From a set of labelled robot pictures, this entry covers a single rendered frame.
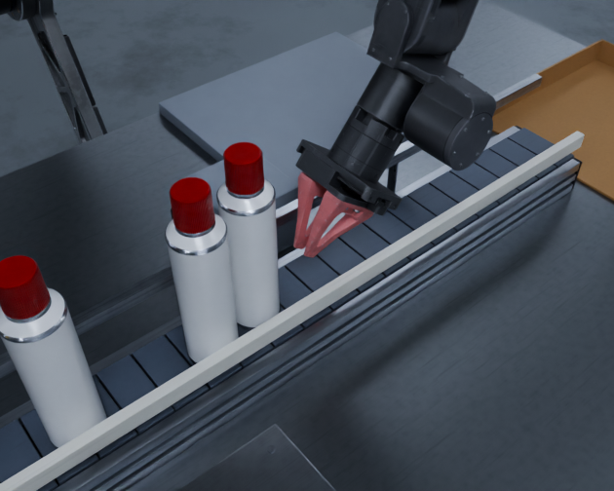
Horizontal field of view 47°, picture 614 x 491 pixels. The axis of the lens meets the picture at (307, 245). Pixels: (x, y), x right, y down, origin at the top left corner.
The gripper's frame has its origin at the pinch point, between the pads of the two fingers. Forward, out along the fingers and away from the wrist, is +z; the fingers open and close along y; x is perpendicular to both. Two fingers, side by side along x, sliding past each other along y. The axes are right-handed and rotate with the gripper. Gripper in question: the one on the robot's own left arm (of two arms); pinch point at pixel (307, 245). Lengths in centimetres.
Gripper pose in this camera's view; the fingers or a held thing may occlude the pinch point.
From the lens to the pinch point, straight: 72.3
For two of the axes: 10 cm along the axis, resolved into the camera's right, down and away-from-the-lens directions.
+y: 6.4, 5.4, -5.5
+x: 5.9, 1.2, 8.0
